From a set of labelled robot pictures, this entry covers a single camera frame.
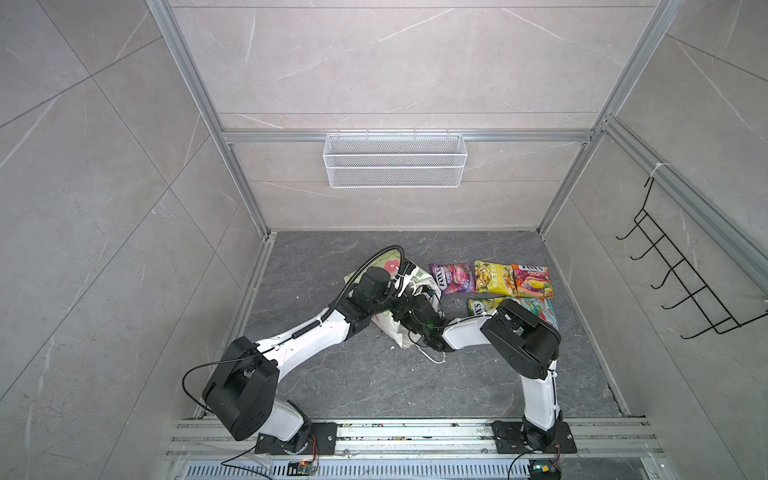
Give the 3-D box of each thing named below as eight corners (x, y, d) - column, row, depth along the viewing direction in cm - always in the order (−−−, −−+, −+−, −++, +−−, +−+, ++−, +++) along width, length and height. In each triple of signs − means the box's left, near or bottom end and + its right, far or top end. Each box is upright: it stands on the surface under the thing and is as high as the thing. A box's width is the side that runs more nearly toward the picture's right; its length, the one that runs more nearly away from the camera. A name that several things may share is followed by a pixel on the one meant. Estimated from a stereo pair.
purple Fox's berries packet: (433, 294, 103) (434, 289, 100) (430, 267, 110) (431, 262, 108) (478, 294, 103) (480, 289, 100) (472, 267, 110) (474, 262, 108)
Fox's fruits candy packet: (516, 301, 103) (520, 294, 99) (506, 271, 111) (510, 264, 108) (553, 301, 103) (559, 294, 99) (541, 271, 111) (546, 264, 108)
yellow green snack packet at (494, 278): (474, 294, 103) (478, 286, 99) (473, 269, 110) (476, 260, 106) (514, 299, 102) (519, 290, 98) (510, 273, 109) (515, 264, 105)
